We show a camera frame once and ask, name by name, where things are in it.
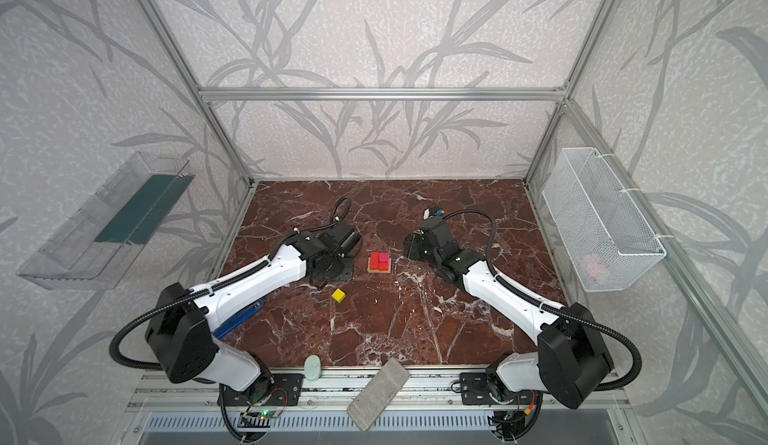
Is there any natural wood block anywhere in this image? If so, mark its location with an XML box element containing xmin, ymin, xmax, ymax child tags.
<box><xmin>367</xmin><ymin>267</ymin><xmax>392</xmax><ymax>274</ymax></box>

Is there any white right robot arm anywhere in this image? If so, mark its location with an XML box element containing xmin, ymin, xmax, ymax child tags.
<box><xmin>404</xmin><ymin>232</ymin><xmax>643</xmax><ymax>409</ymax></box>

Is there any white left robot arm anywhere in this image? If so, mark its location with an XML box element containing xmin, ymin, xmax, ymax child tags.
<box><xmin>109</xmin><ymin>237</ymin><xmax>357</xmax><ymax>392</ymax></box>

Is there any yellow cube block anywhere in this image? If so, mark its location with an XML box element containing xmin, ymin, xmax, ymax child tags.
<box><xmin>332</xmin><ymin>289</ymin><xmax>346</xmax><ymax>303</ymax></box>

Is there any pale green oval soap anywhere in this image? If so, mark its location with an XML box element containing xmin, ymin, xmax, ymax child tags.
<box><xmin>303</xmin><ymin>355</ymin><xmax>322</xmax><ymax>381</ymax></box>

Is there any grey stone slab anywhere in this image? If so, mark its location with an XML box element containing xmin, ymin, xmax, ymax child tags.
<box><xmin>347</xmin><ymin>358</ymin><xmax>410</xmax><ymax>432</ymax></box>

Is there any pink item in basket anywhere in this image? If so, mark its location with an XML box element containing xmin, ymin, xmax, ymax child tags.
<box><xmin>582</xmin><ymin>253</ymin><xmax>610</xmax><ymax>283</ymax></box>

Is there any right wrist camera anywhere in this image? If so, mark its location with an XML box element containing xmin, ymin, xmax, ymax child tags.
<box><xmin>419</xmin><ymin>206</ymin><xmax>455</xmax><ymax>247</ymax></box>

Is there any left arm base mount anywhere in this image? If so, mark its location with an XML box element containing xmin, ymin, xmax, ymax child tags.
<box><xmin>244</xmin><ymin>373</ymin><xmax>304</xmax><ymax>407</ymax></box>

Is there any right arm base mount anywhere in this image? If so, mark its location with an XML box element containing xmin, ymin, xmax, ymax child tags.
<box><xmin>450</xmin><ymin>372</ymin><xmax>533</xmax><ymax>406</ymax></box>

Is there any aluminium horizontal frame bar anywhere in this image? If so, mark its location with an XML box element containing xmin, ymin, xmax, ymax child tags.
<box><xmin>199</xmin><ymin>87</ymin><xmax>565</xmax><ymax>102</ymax></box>

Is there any white wire basket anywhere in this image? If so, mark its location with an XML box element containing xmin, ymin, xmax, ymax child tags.
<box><xmin>543</xmin><ymin>147</ymin><xmax>667</xmax><ymax>292</ymax></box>

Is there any clear plastic wall bin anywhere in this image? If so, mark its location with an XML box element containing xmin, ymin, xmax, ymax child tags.
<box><xmin>17</xmin><ymin>152</ymin><xmax>195</xmax><ymax>290</ymax></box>

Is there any aluminium frame post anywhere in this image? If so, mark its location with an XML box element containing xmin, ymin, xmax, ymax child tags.
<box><xmin>523</xmin><ymin>0</ymin><xmax>622</xmax><ymax>185</ymax></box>

